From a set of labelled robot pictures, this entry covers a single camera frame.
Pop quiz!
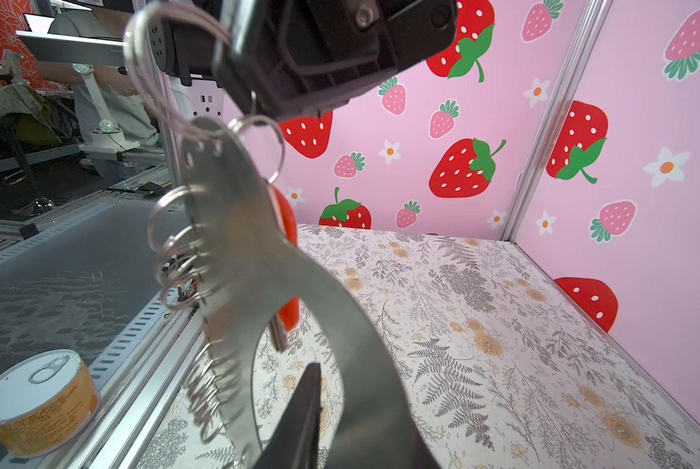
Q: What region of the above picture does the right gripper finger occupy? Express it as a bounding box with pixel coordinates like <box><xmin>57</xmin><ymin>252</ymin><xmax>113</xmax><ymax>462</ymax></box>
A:
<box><xmin>254</xmin><ymin>363</ymin><xmax>322</xmax><ymax>469</ymax></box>

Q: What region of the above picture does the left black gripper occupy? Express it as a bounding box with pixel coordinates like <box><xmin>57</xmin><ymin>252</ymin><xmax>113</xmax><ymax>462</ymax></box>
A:
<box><xmin>150</xmin><ymin>1</ymin><xmax>457</xmax><ymax>120</ymax></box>

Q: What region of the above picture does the gold tin can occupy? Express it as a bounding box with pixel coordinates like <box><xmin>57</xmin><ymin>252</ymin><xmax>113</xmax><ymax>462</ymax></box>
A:
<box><xmin>0</xmin><ymin>349</ymin><xmax>100</xmax><ymax>458</ymax></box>

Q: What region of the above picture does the aluminium extrusion rail frame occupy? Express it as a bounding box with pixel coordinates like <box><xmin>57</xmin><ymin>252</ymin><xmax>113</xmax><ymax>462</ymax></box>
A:
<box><xmin>0</xmin><ymin>198</ymin><xmax>211</xmax><ymax>469</ymax></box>

